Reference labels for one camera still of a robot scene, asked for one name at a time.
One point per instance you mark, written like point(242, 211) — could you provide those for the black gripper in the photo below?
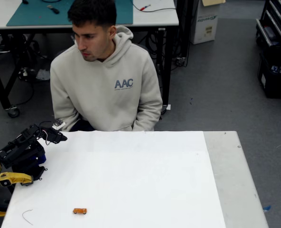
point(56, 137)

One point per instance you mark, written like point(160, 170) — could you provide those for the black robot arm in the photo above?
point(19, 152)

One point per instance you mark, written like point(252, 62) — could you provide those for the grey caster wheel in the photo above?
point(13, 112)

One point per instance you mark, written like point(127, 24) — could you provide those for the man in beige hoodie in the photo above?
point(102, 95)

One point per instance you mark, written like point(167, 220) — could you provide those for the white crumpled rag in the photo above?
point(43, 74)

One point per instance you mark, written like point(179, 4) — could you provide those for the white paper sheet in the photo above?
point(131, 178)

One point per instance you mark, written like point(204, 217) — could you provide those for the green cutting mat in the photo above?
point(36, 16)

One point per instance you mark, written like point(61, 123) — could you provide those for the black office chair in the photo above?
point(144, 47)

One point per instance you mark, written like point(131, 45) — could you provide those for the black hand tool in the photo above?
point(53, 9)

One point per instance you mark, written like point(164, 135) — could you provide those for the grey workbench with black legs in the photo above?
point(154, 17)

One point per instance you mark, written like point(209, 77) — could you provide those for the white cardboard box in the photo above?
point(204, 31)

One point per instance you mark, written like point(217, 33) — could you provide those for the beige manila folder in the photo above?
point(212, 2)

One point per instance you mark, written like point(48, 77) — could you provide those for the blue tape scrap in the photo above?
point(266, 208)

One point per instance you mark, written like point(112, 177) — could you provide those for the black storage bin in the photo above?
point(275, 85)

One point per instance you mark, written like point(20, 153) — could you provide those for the black drawer tool cabinet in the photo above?
point(273, 21)

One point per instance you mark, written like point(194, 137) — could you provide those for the white wrist camera board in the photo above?
point(59, 124)

